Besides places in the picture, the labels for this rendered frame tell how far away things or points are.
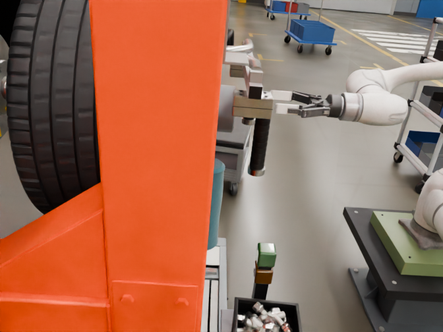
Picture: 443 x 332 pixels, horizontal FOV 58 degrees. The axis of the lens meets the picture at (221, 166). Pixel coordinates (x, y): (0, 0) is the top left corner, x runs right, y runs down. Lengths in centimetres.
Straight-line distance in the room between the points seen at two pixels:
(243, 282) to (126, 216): 121
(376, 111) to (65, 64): 90
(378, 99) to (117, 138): 95
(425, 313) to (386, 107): 85
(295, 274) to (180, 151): 139
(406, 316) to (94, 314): 130
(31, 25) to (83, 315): 55
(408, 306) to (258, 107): 110
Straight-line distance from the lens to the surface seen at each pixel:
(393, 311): 175
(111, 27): 52
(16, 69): 87
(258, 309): 90
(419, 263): 155
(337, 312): 177
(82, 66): 83
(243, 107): 91
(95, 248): 68
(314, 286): 184
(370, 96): 134
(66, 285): 75
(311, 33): 655
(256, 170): 98
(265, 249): 90
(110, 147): 56
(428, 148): 294
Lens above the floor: 122
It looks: 27 degrees down
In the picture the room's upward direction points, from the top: 5 degrees clockwise
